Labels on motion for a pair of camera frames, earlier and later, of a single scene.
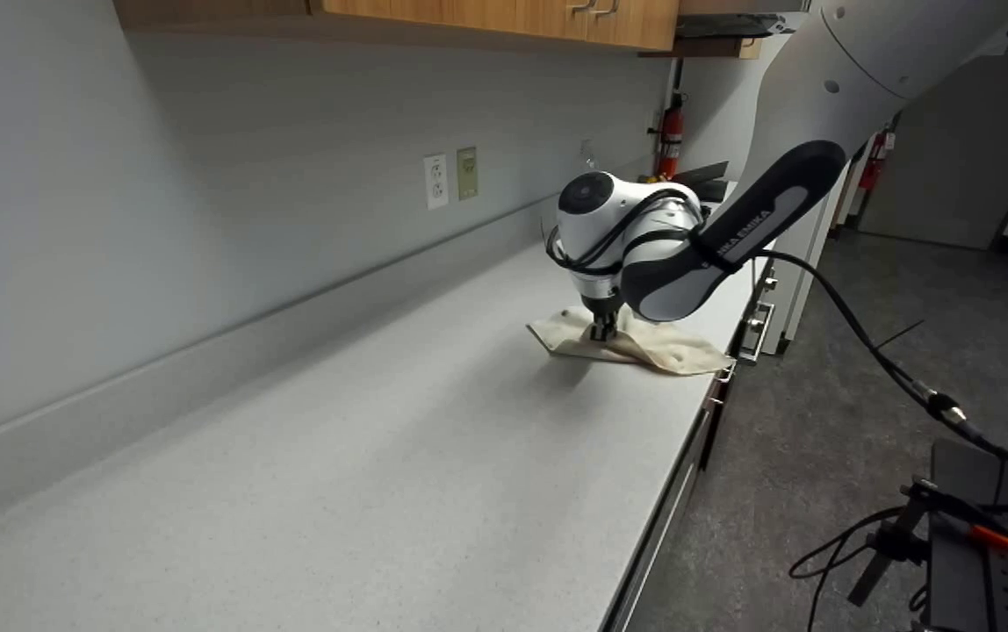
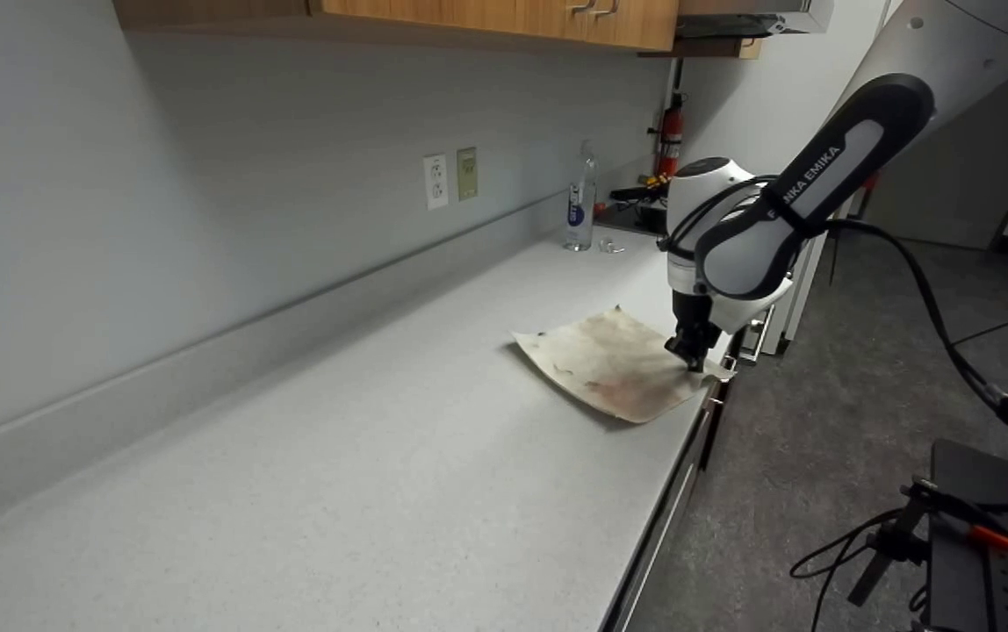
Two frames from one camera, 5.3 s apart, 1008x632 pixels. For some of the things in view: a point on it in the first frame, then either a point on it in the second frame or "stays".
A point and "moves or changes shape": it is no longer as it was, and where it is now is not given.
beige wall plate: x=469 y=174 stays
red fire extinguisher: x=670 y=126 stays
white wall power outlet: x=437 y=180 stays
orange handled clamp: x=958 y=513 stays
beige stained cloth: x=567 y=330 moves or changes shape
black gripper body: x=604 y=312 -> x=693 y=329
